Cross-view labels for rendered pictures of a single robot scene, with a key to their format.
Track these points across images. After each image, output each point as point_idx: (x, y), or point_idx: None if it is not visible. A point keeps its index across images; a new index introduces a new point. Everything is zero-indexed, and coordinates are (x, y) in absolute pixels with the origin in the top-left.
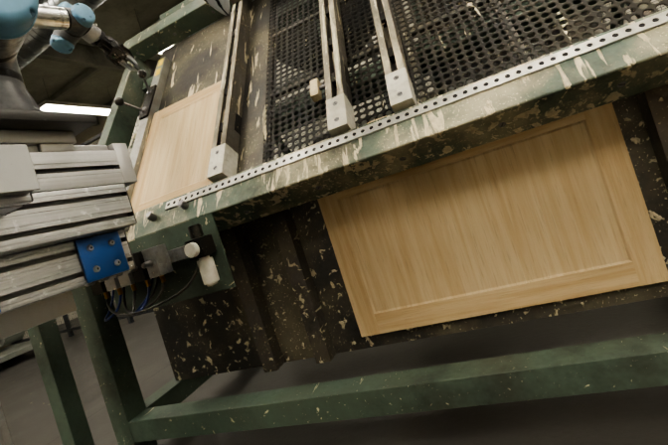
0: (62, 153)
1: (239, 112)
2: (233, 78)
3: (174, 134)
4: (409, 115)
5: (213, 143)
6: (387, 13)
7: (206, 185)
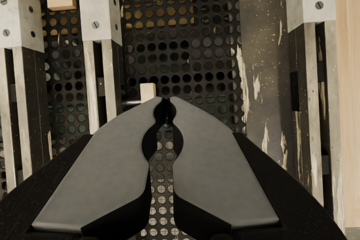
0: None
1: (295, 117)
2: (312, 187)
3: None
4: None
5: (333, 31)
6: (11, 176)
7: None
